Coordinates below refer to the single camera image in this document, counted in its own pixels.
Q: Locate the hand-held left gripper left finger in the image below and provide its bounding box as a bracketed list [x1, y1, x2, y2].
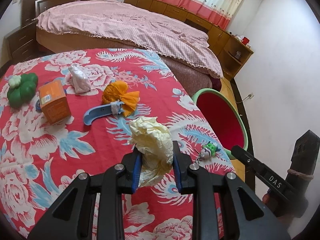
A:
[27, 152, 144, 240]

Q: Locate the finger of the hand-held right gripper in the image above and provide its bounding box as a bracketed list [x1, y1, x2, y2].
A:
[231, 145, 267, 178]

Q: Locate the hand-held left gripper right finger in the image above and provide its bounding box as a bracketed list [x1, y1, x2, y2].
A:
[172, 141, 290, 240]

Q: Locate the cream plastic bag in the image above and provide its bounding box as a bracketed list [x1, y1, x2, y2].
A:
[127, 116, 174, 187]

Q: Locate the green monster keychain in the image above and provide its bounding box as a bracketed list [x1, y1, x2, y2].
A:
[191, 142, 220, 167]

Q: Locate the red bucket with green rim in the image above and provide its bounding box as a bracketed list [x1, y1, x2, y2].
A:
[192, 87, 249, 160]

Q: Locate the blue curved plastic piece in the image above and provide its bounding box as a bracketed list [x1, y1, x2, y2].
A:
[83, 102, 125, 126]

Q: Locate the orange plastic bag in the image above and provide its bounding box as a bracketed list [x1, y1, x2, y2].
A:
[102, 81, 140, 117]

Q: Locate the orange carton box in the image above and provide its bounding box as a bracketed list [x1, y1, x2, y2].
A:
[38, 81, 72, 125]

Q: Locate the white plastic bag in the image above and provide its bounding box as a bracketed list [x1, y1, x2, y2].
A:
[68, 63, 92, 94]

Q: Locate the person's right hand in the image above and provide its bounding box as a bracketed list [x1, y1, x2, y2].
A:
[262, 189, 278, 214]

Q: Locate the red floral printed tablecloth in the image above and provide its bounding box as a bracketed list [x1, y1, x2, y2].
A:
[0, 49, 242, 240]

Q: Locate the wooden corner shelf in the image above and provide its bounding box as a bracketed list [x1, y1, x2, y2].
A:
[220, 34, 254, 80]

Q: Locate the green clover toy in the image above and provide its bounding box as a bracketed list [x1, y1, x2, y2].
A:
[7, 72, 39, 109]

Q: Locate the bed with pink cover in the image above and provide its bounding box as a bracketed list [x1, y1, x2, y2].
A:
[32, 0, 224, 78]

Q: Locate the wooden cabinet row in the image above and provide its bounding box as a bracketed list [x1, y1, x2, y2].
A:
[124, 0, 232, 55]

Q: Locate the dark wooden nightstand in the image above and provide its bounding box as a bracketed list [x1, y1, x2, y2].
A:
[4, 20, 39, 60]

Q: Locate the thin power cable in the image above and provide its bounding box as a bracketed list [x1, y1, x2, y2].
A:
[234, 94, 250, 104]

